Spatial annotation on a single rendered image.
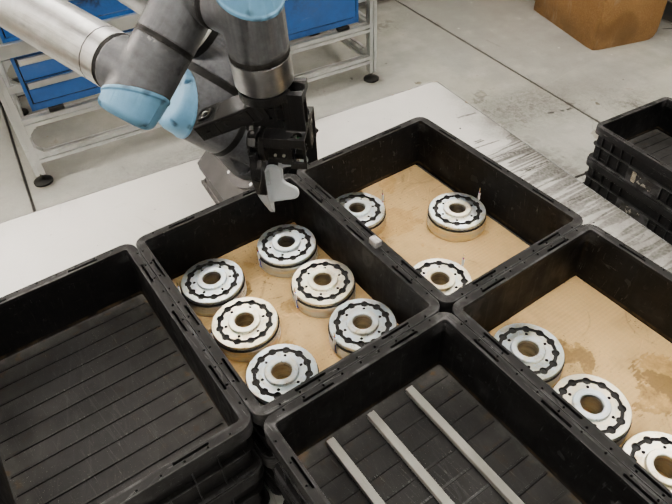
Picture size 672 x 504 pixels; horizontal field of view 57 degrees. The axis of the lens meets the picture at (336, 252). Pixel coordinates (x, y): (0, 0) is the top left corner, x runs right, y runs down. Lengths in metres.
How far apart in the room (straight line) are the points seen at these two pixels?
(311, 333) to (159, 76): 0.44
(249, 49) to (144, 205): 0.79
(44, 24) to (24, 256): 0.67
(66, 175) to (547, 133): 2.15
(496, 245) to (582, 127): 2.01
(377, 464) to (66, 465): 0.41
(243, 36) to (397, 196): 0.56
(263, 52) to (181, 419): 0.50
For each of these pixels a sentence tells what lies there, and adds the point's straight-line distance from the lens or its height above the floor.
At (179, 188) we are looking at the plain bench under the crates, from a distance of 1.50.
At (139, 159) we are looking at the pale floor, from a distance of 2.93.
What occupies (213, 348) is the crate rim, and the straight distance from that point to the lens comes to 0.84.
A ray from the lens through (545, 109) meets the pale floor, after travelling 3.17.
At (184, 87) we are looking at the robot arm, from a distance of 1.16.
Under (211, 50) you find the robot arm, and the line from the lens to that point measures 1.17.
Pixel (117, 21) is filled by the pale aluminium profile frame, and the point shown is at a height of 0.60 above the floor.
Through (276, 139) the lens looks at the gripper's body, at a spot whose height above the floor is 1.13.
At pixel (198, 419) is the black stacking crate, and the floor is 0.83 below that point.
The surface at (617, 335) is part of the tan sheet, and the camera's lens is 1.03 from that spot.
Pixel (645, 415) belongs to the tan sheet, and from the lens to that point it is 0.95.
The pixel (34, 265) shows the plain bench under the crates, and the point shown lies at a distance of 1.42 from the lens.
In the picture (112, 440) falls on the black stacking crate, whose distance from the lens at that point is 0.92.
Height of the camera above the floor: 1.58
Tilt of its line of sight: 44 degrees down
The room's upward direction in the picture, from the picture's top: 3 degrees counter-clockwise
